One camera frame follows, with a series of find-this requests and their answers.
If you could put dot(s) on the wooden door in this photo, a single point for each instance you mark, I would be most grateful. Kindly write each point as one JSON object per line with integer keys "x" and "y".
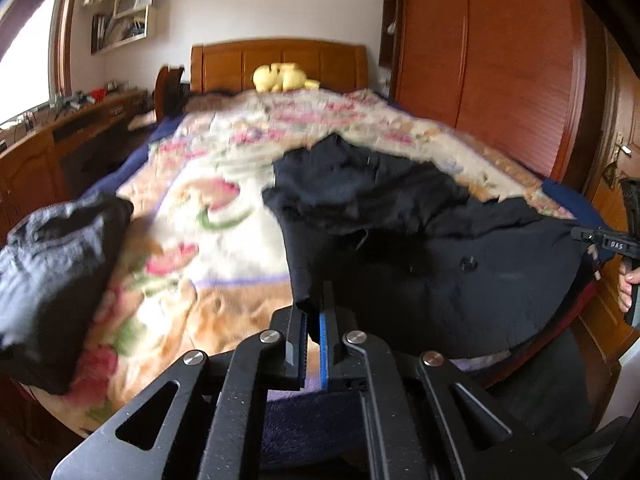
{"x": 600, "y": 310}

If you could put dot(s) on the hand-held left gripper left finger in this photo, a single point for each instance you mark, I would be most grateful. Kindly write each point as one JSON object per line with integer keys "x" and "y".
{"x": 299, "y": 347}

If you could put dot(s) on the wooden chair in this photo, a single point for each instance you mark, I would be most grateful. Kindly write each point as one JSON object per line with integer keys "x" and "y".
{"x": 167, "y": 90}

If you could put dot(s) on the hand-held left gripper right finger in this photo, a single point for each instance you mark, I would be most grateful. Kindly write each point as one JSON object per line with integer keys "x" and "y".
{"x": 323, "y": 355}

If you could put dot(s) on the row of books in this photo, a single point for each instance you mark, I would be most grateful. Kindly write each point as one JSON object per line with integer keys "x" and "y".
{"x": 117, "y": 32}

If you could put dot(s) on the wooden desk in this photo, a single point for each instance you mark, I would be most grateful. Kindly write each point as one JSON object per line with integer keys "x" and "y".
{"x": 30, "y": 170}

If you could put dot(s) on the dark grey jacket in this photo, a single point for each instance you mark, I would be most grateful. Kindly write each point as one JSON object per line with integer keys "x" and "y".
{"x": 55, "y": 270}

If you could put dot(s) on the white cloth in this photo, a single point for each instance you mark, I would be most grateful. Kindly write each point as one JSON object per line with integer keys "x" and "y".
{"x": 142, "y": 121}

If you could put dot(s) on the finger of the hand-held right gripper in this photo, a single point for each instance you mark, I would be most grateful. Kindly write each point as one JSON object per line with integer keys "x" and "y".
{"x": 600, "y": 240}

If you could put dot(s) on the window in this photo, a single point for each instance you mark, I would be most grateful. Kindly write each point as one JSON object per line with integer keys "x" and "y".
{"x": 30, "y": 70}

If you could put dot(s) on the wooden bed headboard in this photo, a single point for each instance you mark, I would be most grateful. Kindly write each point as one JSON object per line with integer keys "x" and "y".
{"x": 225, "y": 65}

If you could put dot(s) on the person's right hand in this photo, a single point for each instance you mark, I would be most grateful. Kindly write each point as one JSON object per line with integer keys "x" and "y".
{"x": 627, "y": 285}

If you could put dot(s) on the red desk object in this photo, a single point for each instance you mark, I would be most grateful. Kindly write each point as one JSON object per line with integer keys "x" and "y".
{"x": 99, "y": 92}

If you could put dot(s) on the floral blanket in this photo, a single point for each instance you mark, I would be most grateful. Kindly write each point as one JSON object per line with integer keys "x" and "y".
{"x": 225, "y": 240}

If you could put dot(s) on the yellow plush toy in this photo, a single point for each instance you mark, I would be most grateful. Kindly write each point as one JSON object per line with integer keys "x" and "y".
{"x": 280, "y": 77}

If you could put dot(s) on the wooden slatted wardrobe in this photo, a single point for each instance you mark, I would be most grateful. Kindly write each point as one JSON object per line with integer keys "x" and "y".
{"x": 500, "y": 60}

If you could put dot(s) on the black button coat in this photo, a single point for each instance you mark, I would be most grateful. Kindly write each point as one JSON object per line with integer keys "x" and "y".
{"x": 450, "y": 270}

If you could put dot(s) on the white wall shelf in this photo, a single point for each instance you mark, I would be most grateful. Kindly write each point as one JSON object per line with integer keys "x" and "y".
{"x": 147, "y": 20}

